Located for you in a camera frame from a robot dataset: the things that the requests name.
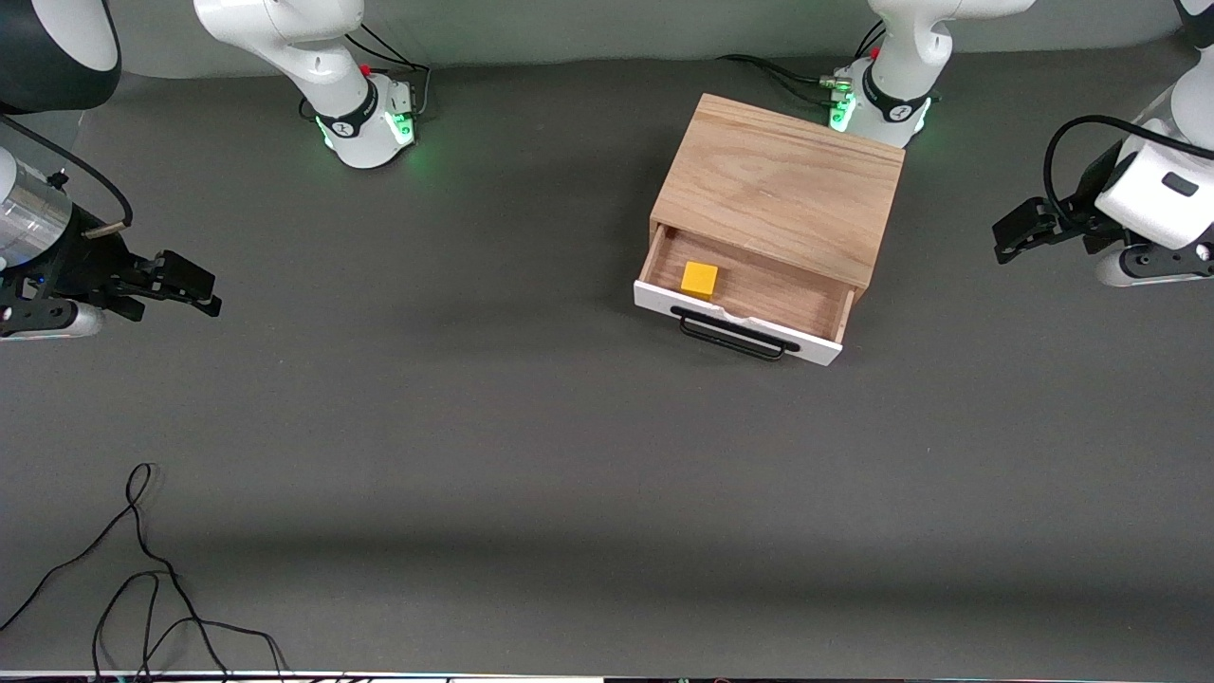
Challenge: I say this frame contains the black left arm base cables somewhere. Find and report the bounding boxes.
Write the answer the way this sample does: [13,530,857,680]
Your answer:
[716,19,888,110]

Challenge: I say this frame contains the black right arm base cables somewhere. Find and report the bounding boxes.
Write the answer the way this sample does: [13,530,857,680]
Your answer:
[346,24,433,120]

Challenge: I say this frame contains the black metal drawer handle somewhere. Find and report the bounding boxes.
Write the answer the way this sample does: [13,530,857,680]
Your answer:
[670,305,802,362]

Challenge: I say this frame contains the thin black cable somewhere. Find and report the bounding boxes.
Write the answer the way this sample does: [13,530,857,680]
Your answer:
[0,463,230,682]
[92,572,288,682]

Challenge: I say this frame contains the wooden drawer cabinet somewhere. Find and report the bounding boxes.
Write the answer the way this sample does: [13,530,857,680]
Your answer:
[650,92,907,290]

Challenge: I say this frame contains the black arm base cables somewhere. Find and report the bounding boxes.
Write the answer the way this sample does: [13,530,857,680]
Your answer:
[716,19,888,110]
[346,24,433,120]

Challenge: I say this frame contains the white-fronted wooden drawer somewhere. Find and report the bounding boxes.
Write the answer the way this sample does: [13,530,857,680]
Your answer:
[634,226,859,367]

